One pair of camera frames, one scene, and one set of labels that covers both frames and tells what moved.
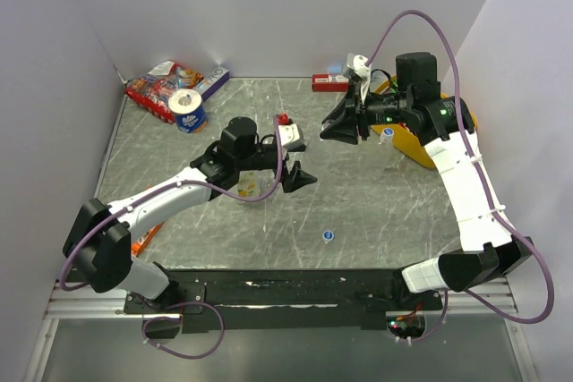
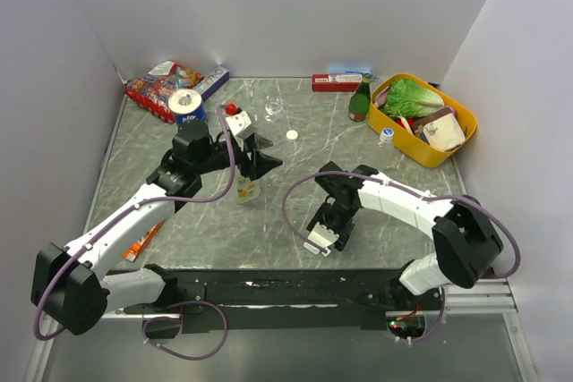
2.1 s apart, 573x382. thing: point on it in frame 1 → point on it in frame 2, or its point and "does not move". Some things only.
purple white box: x=209 y=85 does not move
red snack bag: x=152 y=91 does not move
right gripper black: x=342 y=122 → x=320 y=216
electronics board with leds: x=406 y=326 does not move
